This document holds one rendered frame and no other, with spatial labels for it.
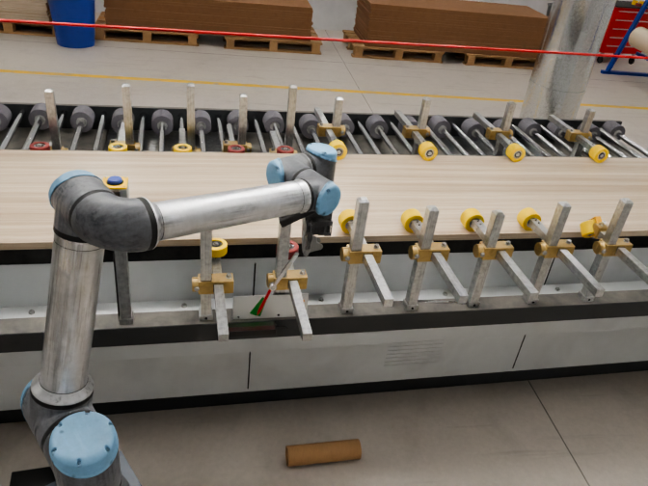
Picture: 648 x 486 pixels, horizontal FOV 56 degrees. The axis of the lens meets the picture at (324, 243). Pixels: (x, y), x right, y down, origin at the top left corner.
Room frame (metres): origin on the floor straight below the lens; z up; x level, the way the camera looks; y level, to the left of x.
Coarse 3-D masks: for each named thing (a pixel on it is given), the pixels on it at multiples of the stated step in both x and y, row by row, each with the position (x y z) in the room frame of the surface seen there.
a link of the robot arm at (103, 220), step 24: (240, 192) 1.26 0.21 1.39; (264, 192) 1.29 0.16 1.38; (288, 192) 1.33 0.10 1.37; (312, 192) 1.37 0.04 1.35; (336, 192) 1.41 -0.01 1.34; (72, 216) 1.04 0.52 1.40; (96, 216) 1.03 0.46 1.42; (120, 216) 1.04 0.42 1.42; (144, 216) 1.05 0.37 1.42; (168, 216) 1.10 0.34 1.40; (192, 216) 1.13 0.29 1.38; (216, 216) 1.17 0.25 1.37; (240, 216) 1.21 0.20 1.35; (264, 216) 1.27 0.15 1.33; (96, 240) 1.02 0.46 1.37; (120, 240) 1.02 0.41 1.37; (144, 240) 1.03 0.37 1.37
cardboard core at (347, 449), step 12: (312, 444) 1.64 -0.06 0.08; (324, 444) 1.64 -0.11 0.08; (336, 444) 1.65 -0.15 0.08; (348, 444) 1.66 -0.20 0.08; (360, 444) 1.67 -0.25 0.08; (288, 456) 1.57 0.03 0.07; (300, 456) 1.58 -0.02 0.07; (312, 456) 1.59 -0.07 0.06; (324, 456) 1.60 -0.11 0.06; (336, 456) 1.61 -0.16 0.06; (348, 456) 1.62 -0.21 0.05; (360, 456) 1.63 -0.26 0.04
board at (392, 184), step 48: (0, 192) 1.92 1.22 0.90; (144, 192) 2.06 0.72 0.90; (192, 192) 2.11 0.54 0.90; (384, 192) 2.32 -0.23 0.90; (432, 192) 2.38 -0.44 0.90; (480, 192) 2.44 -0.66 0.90; (528, 192) 2.51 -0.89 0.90; (576, 192) 2.57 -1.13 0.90; (624, 192) 2.64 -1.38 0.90; (0, 240) 1.62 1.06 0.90; (48, 240) 1.65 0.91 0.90; (192, 240) 1.77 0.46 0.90; (240, 240) 1.82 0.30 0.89; (336, 240) 1.91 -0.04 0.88; (384, 240) 1.96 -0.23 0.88
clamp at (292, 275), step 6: (288, 270) 1.70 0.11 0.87; (294, 270) 1.70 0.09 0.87; (300, 270) 1.71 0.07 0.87; (270, 276) 1.65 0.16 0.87; (288, 276) 1.67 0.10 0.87; (294, 276) 1.67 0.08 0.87; (300, 276) 1.68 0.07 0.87; (306, 276) 1.68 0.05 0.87; (270, 282) 1.64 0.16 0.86; (282, 282) 1.65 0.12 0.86; (288, 282) 1.66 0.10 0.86; (300, 282) 1.67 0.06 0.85; (306, 282) 1.67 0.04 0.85; (282, 288) 1.65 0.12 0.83; (300, 288) 1.67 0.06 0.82; (306, 288) 1.67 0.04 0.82
